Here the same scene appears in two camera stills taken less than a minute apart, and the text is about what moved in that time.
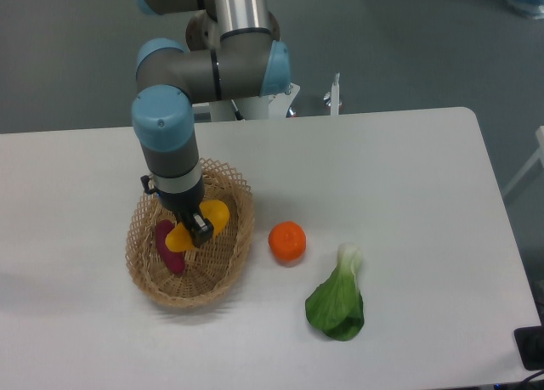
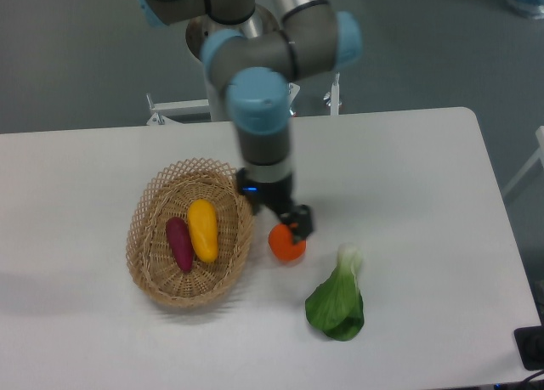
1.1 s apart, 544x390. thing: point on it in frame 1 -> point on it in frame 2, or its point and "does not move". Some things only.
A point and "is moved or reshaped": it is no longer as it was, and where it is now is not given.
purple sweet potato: x=174 y=260 -> x=180 y=240
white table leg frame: x=530 y=161 does not move
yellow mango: x=179 y=238 is moved or reshaped
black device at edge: x=529 y=341 does not move
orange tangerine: x=287 y=240 does not move
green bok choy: x=336 y=307 does not move
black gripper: x=186 y=206 -> x=276 y=194
